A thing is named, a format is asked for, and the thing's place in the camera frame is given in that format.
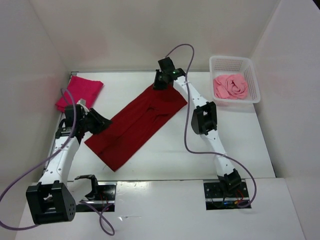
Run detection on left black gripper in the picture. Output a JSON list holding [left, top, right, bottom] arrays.
[[79, 107, 113, 135]]

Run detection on dark red t shirt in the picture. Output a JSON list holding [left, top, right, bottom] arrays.
[[85, 85, 187, 172]]

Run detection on magenta t shirt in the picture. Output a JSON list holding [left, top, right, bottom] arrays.
[[55, 76, 104, 113]]

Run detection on light pink t shirt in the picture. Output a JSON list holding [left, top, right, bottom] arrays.
[[213, 73, 249, 100]]

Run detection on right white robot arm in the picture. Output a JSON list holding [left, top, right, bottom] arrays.
[[153, 57, 242, 197]]

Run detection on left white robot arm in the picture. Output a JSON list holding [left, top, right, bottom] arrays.
[[26, 104, 112, 225]]

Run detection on white plastic basket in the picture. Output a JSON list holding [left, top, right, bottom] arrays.
[[209, 55, 261, 107]]

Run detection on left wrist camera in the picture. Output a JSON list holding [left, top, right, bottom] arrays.
[[77, 98, 88, 111]]

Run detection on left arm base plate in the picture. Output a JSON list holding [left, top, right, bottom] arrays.
[[83, 181, 117, 212]]

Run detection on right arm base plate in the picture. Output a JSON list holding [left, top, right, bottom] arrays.
[[203, 180, 250, 211]]

